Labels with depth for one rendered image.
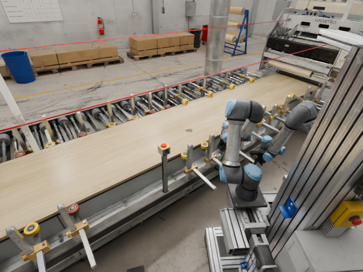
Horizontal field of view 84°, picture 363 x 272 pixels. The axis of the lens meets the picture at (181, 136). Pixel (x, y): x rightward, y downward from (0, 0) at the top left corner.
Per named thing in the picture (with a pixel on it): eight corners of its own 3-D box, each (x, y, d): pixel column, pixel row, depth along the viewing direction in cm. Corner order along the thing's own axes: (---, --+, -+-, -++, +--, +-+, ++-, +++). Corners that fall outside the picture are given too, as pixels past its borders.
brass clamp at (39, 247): (50, 250, 130) (47, 246, 127) (25, 264, 123) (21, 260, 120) (48, 242, 134) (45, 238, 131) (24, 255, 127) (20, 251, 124)
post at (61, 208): (85, 244, 149) (64, 206, 121) (80, 247, 148) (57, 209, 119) (83, 240, 152) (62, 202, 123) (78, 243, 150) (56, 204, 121)
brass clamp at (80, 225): (89, 228, 142) (88, 224, 139) (69, 239, 136) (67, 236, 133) (87, 222, 146) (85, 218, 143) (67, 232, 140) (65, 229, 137)
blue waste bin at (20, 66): (39, 82, 543) (28, 54, 499) (13, 86, 517) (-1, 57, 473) (38, 75, 582) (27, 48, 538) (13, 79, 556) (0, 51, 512)
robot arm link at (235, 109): (243, 188, 126) (253, 99, 119) (219, 185, 127) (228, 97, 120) (239, 181, 138) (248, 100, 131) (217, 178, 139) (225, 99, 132)
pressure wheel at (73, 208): (68, 220, 146) (63, 211, 139) (75, 210, 152) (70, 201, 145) (78, 223, 145) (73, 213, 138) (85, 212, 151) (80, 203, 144)
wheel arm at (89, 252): (98, 266, 123) (96, 263, 121) (92, 270, 122) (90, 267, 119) (78, 213, 151) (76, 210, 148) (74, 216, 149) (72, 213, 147)
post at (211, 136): (209, 171, 210) (214, 134, 181) (206, 172, 208) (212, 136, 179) (207, 169, 212) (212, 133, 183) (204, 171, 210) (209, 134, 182)
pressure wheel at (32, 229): (31, 234, 137) (23, 225, 130) (44, 228, 141) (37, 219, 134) (31, 244, 132) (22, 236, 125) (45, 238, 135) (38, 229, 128)
